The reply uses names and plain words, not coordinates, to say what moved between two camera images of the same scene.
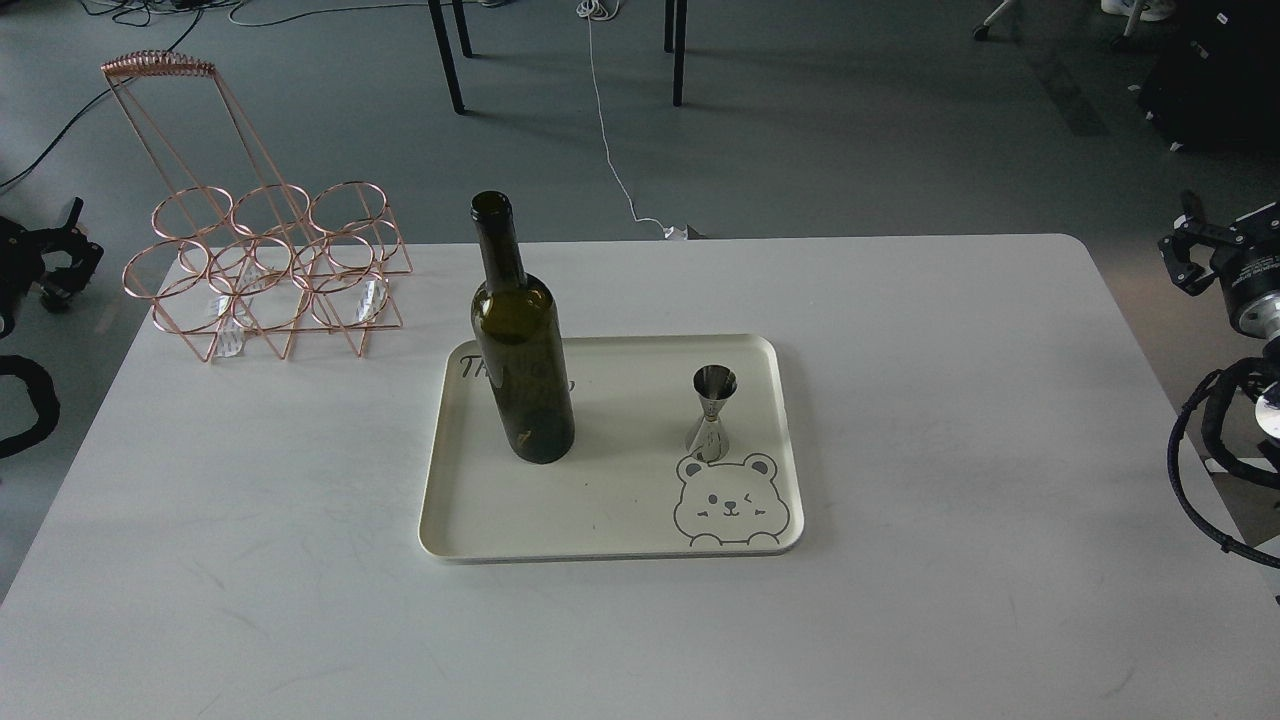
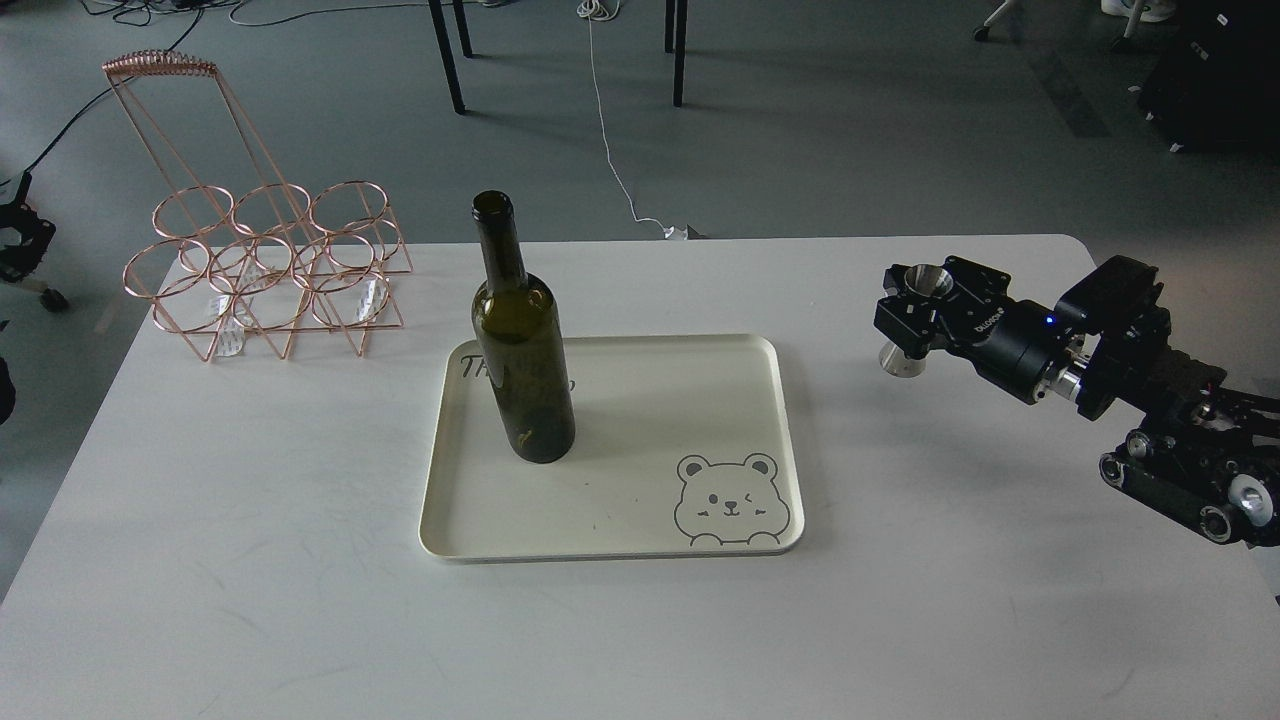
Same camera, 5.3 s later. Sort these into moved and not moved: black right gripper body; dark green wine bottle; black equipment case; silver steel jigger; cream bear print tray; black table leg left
Moved: black right gripper body; silver steel jigger
Not moved: dark green wine bottle; black table leg left; cream bear print tray; black equipment case
